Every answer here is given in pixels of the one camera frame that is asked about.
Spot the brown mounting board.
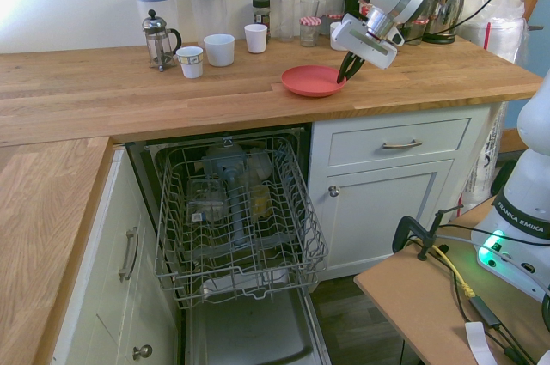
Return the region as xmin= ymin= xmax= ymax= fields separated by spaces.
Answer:
xmin=352 ymin=197 xmax=550 ymax=365

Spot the dark jar black lid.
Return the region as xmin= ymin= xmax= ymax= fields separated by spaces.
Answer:
xmin=252 ymin=0 xmax=272 ymax=42

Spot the tall clear glass jar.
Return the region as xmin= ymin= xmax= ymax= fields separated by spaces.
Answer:
xmin=320 ymin=0 xmax=347 ymax=36

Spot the coral red plate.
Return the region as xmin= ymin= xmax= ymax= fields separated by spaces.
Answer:
xmin=281 ymin=64 xmax=348 ymax=100

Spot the silver electric kettle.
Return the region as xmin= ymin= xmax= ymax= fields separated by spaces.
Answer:
xmin=422 ymin=0 xmax=466 ymax=45

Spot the small white ribbed cup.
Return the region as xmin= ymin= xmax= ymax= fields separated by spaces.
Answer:
xmin=244 ymin=23 xmax=269 ymax=55

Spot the clear glass food container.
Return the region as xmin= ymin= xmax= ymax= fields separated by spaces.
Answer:
xmin=185 ymin=179 xmax=229 ymax=222

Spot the patterned paper cup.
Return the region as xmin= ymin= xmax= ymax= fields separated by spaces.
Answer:
xmin=175 ymin=46 xmax=205 ymax=80

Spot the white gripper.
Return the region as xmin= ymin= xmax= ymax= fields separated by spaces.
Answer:
xmin=329 ymin=12 xmax=399 ymax=84

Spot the glass jar red checkered lid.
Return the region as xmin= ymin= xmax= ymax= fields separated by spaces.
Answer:
xmin=299 ymin=15 xmax=323 ymax=48

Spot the clear pitcher dark blue lid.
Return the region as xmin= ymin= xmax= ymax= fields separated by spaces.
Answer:
xmin=186 ymin=0 xmax=228 ymax=46

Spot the black C clamp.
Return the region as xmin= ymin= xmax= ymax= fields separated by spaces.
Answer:
xmin=392 ymin=205 xmax=466 ymax=262

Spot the grey wire dishwasher rack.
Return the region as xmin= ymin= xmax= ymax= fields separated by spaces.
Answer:
xmin=153 ymin=136 xmax=330 ymax=304

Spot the white cabinet single drawer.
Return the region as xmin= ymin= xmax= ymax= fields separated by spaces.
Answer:
xmin=308 ymin=102 xmax=504 ymax=283

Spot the black adapter cable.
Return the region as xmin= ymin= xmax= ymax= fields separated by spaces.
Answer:
xmin=446 ymin=252 xmax=539 ymax=365

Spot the clear pitcher light blue lid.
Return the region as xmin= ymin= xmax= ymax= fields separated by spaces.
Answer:
xmin=131 ymin=0 xmax=179 ymax=42

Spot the yellow network cable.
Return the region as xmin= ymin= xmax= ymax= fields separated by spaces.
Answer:
xmin=431 ymin=244 xmax=477 ymax=300

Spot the large white mug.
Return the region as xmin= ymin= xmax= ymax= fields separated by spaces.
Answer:
xmin=203 ymin=33 xmax=236 ymax=68

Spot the white paper strip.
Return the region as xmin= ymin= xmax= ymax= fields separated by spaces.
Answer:
xmin=464 ymin=321 xmax=500 ymax=365

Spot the clear bottle green lid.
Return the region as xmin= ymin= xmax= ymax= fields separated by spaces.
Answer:
xmin=278 ymin=0 xmax=296 ymax=43

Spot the glass French press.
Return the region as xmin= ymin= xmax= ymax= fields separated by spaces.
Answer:
xmin=142 ymin=9 xmax=183 ymax=73

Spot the stainless dishwasher door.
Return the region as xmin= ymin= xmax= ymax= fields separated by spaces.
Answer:
xmin=184 ymin=286 xmax=333 ymax=365

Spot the brushed metal drawer handle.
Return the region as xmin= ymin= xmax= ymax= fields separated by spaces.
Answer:
xmin=118 ymin=226 xmax=140 ymax=283
xmin=382 ymin=138 xmax=424 ymax=150

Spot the white plastic wrapped pack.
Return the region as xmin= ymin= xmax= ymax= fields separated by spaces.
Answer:
xmin=458 ymin=0 xmax=529 ymax=212

